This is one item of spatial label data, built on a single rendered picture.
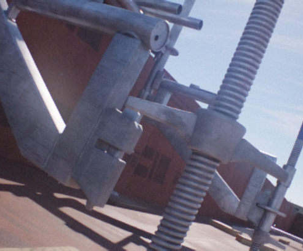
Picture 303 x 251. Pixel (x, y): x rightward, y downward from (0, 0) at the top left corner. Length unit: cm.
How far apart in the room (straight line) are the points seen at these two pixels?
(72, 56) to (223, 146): 117
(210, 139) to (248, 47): 13
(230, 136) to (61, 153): 24
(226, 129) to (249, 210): 111
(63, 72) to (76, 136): 100
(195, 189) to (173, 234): 6
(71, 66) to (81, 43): 10
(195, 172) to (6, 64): 40
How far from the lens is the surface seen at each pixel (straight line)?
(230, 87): 50
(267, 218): 155
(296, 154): 158
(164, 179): 260
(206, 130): 47
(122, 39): 59
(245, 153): 51
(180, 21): 173
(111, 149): 55
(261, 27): 53
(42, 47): 146
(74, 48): 158
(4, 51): 75
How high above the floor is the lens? 20
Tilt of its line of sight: 7 degrees up
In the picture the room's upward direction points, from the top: 25 degrees clockwise
